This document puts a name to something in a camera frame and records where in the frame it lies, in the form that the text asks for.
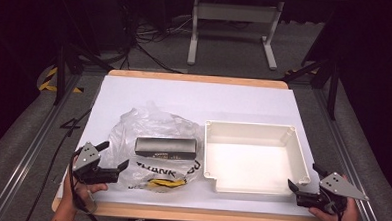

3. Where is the person's left hand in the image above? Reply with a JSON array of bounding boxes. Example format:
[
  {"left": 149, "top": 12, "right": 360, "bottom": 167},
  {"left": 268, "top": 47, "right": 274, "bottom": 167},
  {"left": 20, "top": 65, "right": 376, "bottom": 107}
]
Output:
[{"left": 60, "top": 173, "right": 110, "bottom": 219}]

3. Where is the white paper sheet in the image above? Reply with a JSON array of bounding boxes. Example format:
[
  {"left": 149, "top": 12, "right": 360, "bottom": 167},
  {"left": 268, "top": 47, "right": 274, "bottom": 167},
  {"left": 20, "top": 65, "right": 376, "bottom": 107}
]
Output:
[{"left": 55, "top": 73, "right": 327, "bottom": 218}]

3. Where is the white metal stand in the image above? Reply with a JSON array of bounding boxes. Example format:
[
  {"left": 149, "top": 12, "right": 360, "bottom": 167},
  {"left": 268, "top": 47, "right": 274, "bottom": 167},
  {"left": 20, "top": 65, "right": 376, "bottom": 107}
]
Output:
[{"left": 186, "top": 0, "right": 286, "bottom": 71}]

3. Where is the clear plastic bag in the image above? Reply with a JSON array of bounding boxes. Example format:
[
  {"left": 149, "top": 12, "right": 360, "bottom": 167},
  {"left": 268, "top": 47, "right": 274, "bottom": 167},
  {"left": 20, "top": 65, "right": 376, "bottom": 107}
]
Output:
[{"left": 103, "top": 100, "right": 207, "bottom": 196}]

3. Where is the aluminium floor rail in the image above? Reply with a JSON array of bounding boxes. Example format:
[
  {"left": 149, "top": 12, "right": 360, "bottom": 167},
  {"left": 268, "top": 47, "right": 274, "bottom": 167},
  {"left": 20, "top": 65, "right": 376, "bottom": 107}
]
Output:
[
  {"left": 306, "top": 88, "right": 392, "bottom": 221},
  {"left": 0, "top": 71, "right": 83, "bottom": 221}
]

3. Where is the thin black floor cable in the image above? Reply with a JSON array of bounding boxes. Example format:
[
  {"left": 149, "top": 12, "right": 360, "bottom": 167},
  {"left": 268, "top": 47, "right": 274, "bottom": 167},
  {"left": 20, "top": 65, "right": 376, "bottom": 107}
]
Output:
[{"left": 24, "top": 105, "right": 93, "bottom": 221}]

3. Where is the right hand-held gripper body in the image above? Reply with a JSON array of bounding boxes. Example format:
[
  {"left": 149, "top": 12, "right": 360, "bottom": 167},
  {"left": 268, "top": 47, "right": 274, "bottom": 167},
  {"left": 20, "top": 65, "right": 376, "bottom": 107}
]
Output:
[{"left": 295, "top": 170, "right": 371, "bottom": 217}]

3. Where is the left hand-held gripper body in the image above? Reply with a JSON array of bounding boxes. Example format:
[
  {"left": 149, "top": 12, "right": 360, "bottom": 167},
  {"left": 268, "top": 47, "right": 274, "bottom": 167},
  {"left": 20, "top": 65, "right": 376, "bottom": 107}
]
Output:
[{"left": 71, "top": 140, "right": 122, "bottom": 186}]

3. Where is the dark grey rectangular box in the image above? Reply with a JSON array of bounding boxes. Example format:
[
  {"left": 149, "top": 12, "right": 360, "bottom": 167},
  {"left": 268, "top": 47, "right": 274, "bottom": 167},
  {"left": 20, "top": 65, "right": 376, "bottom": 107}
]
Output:
[{"left": 134, "top": 135, "right": 199, "bottom": 162}]

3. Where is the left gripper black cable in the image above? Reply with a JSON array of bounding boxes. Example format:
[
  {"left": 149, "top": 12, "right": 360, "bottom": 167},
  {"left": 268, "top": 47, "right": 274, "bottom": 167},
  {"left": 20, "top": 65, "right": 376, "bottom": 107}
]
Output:
[{"left": 66, "top": 147, "right": 105, "bottom": 221}]

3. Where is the white plastic tray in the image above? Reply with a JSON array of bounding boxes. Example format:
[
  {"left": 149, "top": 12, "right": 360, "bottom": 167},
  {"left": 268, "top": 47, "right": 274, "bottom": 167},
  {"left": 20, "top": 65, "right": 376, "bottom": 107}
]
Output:
[{"left": 201, "top": 119, "right": 315, "bottom": 198}]

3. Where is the black metal stand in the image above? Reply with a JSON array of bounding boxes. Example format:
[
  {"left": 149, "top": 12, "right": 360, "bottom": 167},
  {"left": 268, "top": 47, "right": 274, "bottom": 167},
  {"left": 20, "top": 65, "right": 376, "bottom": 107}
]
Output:
[
  {"left": 52, "top": 43, "right": 117, "bottom": 109},
  {"left": 279, "top": 55, "right": 341, "bottom": 122}
]

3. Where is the bundle of floor cables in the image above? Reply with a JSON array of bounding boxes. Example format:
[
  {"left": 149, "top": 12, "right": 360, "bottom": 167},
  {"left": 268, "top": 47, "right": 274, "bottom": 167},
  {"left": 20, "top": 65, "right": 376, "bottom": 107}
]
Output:
[{"left": 132, "top": 13, "right": 194, "bottom": 46}]

